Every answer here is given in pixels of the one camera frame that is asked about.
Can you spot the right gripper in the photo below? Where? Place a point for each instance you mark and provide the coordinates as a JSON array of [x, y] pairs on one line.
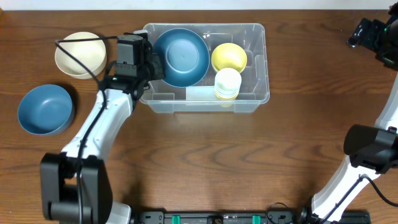
[[367, 32]]

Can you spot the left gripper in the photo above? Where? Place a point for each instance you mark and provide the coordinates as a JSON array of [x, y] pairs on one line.
[[157, 66]]

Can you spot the cream large bowl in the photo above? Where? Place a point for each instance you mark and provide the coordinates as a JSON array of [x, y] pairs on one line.
[[92, 54]]

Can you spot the blue bowl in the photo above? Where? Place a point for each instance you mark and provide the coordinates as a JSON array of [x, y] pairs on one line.
[[185, 57], [46, 110]]

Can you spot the yellow small bowl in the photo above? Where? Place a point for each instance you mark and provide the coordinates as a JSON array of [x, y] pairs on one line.
[[229, 55]]

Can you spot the cream cup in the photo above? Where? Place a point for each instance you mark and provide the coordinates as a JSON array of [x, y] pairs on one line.
[[228, 79]]

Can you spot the yellow cup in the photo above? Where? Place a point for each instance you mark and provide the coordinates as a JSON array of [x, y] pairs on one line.
[[226, 97], [226, 103]]

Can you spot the light blue cup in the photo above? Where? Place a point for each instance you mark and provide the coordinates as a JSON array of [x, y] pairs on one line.
[[226, 91]]

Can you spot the pink cup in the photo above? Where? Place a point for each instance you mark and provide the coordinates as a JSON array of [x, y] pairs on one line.
[[222, 94]]

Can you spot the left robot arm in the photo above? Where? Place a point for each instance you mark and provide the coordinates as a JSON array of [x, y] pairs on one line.
[[74, 183]]

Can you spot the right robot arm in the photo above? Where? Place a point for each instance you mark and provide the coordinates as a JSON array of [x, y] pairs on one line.
[[369, 151]]

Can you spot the clear plastic storage container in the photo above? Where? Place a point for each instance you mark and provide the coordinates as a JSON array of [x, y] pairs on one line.
[[254, 89]]

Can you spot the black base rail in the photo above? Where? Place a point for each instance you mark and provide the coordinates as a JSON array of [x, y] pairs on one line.
[[213, 218]]

